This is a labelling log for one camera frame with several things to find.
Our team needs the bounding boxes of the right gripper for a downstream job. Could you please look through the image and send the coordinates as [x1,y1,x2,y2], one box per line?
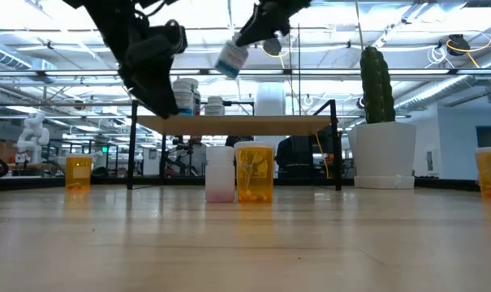
[235,0,311,48]

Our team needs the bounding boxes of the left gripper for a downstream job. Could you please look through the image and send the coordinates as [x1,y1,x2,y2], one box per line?
[118,18,188,119]

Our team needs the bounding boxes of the white bottle blue label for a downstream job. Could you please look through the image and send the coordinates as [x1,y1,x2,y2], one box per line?
[214,34,250,80]

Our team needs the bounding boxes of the translucent white pill vial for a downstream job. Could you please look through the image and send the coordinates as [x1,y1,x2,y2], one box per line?
[205,145,236,204]

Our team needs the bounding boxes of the orange pill vial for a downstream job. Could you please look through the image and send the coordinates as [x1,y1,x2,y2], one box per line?
[234,140,276,204]
[474,146,491,200]
[64,152,93,191]

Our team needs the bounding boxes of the black round ceiling device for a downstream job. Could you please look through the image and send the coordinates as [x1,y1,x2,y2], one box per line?
[261,35,283,58]
[446,33,472,58]

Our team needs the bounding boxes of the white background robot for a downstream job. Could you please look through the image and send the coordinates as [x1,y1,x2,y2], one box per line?
[16,112,51,165]

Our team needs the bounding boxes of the green cactus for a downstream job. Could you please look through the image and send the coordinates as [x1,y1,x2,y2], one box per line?
[359,45,397,125]

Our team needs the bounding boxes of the white planter pot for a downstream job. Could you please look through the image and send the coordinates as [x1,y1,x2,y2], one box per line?
[347,121,417,179]

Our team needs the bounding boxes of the wooden shelf black frame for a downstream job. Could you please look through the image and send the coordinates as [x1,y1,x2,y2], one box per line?
[126,99,343,191]

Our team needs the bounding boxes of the yellow hanging cable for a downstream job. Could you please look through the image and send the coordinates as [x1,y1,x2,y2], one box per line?
[353,0,365,52]

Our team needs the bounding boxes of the black metal table frame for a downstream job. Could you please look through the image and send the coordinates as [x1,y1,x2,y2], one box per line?
[0,174,482,194]

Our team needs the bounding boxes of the white wall box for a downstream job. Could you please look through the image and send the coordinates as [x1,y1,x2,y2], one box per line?
[426,147,441,176]

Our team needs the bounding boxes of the yellow ceiling cable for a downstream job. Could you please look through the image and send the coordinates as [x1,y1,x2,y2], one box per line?
[446,36,491,69]

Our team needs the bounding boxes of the dark wall panel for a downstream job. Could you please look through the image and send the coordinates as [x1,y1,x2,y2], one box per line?
[475,126,491,149]

